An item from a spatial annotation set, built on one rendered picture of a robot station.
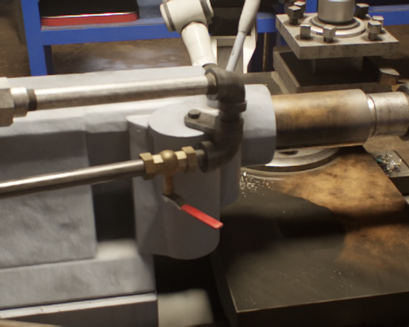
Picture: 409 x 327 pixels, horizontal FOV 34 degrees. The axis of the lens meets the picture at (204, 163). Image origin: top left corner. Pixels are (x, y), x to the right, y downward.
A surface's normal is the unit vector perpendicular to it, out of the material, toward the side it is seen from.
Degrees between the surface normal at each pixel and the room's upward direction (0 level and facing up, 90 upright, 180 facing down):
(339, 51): 90
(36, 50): 90
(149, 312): 90
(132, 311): 90
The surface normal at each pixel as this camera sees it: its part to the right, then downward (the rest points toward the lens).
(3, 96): 0.46, -0.13
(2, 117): 0.45, 0.60
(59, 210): 0.16, 0.17
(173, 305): -0.08, -0.77
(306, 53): 0.14, 0.50
